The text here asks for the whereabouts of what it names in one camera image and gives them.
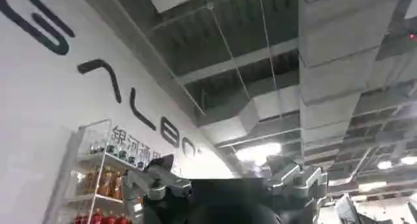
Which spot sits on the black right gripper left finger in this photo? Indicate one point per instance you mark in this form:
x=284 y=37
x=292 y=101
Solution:
x=153 y=183

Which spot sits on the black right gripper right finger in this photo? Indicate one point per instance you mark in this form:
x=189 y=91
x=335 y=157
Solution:
x=301 y=181

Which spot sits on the white shelf rack with bottles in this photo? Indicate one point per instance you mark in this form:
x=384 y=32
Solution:
x=105 y=183

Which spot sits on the bright ceiling lamp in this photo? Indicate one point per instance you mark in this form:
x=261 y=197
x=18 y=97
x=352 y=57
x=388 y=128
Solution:
x=258 y=152
x=384 y=164
x=409 y=160

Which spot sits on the long ceiling light strip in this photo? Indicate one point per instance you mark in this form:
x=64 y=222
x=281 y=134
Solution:
x=372 y=186

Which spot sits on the small red indicator light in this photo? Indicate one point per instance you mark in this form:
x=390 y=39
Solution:
x=413 y=36

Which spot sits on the silver branch air duct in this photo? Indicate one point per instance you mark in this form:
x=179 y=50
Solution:
x=257 y=114

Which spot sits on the large silver air duct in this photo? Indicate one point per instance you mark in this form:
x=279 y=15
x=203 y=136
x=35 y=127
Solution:
x=339 y=49

